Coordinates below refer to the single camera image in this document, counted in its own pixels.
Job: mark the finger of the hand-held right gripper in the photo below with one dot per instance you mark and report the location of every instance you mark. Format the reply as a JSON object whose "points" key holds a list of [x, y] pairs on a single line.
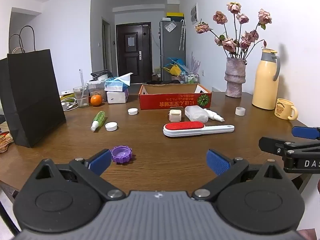
{"points": [[271, 144], [302, 132]]}

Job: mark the clear drinking glass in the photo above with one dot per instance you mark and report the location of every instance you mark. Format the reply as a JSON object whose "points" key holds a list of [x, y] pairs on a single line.
{"points": [[77, 97]]}

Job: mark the clear container of nuts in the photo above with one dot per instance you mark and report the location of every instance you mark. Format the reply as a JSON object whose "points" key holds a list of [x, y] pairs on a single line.
{"points": [[96, 90]]}

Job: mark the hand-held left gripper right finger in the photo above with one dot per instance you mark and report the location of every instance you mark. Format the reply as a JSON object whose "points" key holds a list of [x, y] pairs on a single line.
{"points": [[218, 165]]}

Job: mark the green spray bottle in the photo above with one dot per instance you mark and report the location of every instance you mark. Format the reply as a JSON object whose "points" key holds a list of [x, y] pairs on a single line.
{"points": [[99, 118]]}

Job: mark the yellow watering can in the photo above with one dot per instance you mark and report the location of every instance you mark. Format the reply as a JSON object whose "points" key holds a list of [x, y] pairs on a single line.
{"points": [[173, 70]]}

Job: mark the white drinking straw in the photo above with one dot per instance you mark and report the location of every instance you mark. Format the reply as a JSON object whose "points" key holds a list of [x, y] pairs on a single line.
{"points": [[82, 93]]}

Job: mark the white power adapter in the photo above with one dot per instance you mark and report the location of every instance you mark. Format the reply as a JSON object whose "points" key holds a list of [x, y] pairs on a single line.
{"points": [[175, 115]]}

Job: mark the white spray bottle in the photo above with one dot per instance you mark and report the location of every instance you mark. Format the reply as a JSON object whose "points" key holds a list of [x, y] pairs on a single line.
{"points": [[212, 114]]}

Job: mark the dark cloth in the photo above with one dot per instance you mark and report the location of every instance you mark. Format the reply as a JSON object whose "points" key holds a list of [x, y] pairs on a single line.
{"points": [[162, 82]]}

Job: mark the hanging folded umbrella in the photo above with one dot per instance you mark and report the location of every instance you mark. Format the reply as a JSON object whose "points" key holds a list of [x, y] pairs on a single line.
{"points": [[182, 35]]}

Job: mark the clear plastic bag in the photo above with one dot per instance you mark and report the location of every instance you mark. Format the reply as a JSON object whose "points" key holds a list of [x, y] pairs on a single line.
{"points": [[170, 26]]}

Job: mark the yellow plastic wrapper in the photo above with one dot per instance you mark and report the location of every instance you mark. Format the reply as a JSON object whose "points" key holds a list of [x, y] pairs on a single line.
{"points": [[67, 97]]}

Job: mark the dark brown door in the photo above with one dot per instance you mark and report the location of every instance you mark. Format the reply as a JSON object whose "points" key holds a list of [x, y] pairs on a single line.
{"points": [[133, 60]]}

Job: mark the yellow and black box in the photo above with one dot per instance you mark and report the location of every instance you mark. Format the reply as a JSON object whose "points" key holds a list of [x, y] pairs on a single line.
{"points": [[175, 14]]}

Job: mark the red and white lint brush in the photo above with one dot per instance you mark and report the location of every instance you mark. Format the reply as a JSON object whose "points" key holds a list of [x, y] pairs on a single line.
{"points": [[185, 128]]}

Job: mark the dried pink roses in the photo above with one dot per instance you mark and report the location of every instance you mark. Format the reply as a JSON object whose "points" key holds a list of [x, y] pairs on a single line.
{"points": [[228, 43]]}

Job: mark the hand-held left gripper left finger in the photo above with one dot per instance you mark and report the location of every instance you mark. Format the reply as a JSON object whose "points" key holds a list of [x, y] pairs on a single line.
{"points": [[100, 162]]}

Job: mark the black paper bag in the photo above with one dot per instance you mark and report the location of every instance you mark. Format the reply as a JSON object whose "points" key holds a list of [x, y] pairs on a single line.
{"points": [[35, 97]]}

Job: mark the wall picture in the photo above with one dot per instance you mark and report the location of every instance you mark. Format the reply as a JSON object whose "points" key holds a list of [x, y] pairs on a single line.
{"points": [[194, 13]]}

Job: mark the blue tissue pack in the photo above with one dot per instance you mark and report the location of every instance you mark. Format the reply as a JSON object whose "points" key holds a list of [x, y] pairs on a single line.
{"points": [[115, 85]]}

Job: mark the clear cotton swab box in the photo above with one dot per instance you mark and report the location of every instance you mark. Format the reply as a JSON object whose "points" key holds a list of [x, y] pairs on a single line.
{"points": [[196, 114]]}

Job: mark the black plastic frame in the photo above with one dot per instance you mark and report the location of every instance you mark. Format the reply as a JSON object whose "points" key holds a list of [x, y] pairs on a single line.
{"points": [[100, 74]]}

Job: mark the orange fruit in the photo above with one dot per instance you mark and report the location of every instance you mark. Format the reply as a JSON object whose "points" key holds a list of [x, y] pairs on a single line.
{"points": [[96, 100]]}

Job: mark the red cardboard box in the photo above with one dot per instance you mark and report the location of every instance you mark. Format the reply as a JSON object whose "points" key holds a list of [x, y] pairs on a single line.
{"points": [[172, 102]]}

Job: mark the yellow bear mug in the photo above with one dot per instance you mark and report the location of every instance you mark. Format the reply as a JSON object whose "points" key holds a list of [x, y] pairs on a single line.
{"points": [[283, 108]]}

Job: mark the trolley with bottles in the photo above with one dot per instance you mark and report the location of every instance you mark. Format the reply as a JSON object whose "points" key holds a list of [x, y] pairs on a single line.
{"points": [[190, 78]]}

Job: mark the white paper notice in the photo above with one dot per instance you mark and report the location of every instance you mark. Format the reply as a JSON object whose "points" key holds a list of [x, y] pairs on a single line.
{"points": [[131, 41]]}

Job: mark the yellow thermos jug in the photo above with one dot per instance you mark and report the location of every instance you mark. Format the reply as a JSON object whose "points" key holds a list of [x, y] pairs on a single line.
{"points": [[265, 85]]}

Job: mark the purple lavender bunch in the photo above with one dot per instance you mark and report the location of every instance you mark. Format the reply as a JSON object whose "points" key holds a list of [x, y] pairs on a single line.
{"points": [[195, 63]]}

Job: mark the white and purple tissue pack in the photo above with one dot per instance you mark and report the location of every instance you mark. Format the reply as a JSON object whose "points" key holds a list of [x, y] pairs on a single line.
{"points": [[116, 97]]}

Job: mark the grey refrigerator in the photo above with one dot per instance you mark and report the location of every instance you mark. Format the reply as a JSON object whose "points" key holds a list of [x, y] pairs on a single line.
{"points": [[171, 45]]}

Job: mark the blue plastic rack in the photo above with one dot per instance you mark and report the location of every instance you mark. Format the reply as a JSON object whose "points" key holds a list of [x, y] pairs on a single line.
{"points": [[178, 62]]}

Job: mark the colourful snack packet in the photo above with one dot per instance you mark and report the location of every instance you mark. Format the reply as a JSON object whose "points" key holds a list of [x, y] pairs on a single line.
{"points": [[5, 142]]}

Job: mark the purple bottle cap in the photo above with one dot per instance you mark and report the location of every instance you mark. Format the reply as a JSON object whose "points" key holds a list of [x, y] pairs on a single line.
{"points": [[121, 155]]}

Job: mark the white bottle cap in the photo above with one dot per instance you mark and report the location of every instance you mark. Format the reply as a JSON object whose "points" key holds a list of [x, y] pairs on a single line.
{"points": [[111, 126], [132, 111]]}

